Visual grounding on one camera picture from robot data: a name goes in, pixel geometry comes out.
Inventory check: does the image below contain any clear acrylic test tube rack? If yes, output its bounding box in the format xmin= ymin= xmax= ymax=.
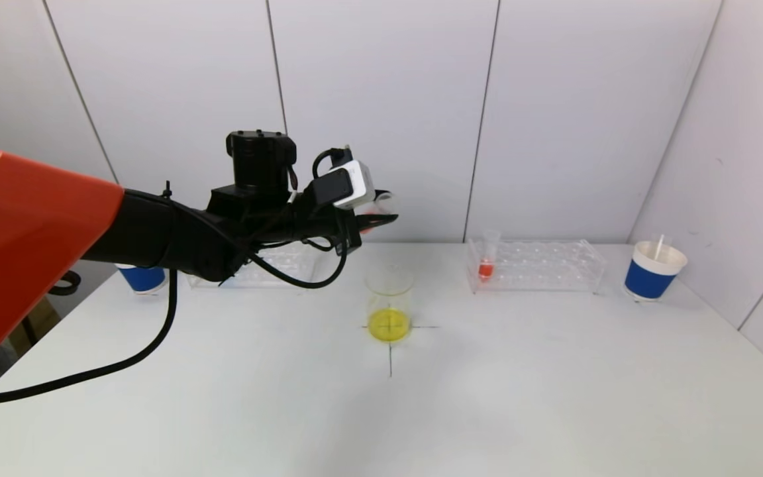
xmin=465 ymin=240 xmax=607 ymax=295
xmin=186 ymin=242 xmax=321 ymax=290

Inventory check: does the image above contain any blue paper cup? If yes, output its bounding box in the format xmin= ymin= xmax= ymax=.
xmin=623 ymin=241 xmax=688 ymax=303
xmin=117 ymin=265 xmax=168 ymax=294

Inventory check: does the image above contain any thin black camera cable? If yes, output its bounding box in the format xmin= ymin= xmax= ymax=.
xmin=249 ymin=147 xmax=356 ymax=290

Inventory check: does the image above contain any test tube with red pigment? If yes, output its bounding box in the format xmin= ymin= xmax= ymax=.
xmin=358 ymin=190 xmax=397 ymax=236
xmin=478 ymin=229 xmax=502 ymax=282

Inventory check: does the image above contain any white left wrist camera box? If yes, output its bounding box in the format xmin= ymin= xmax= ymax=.
xmin=315 ymin=160 xmax=376 ymax=211

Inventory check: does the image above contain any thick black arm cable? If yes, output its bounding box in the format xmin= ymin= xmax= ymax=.
xmin=0 ymin=268 xmax=178 ymax=406

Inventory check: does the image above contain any clear glass beaker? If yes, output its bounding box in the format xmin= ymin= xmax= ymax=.
xmin=364 ymin=265 xmax=415 ymax=343

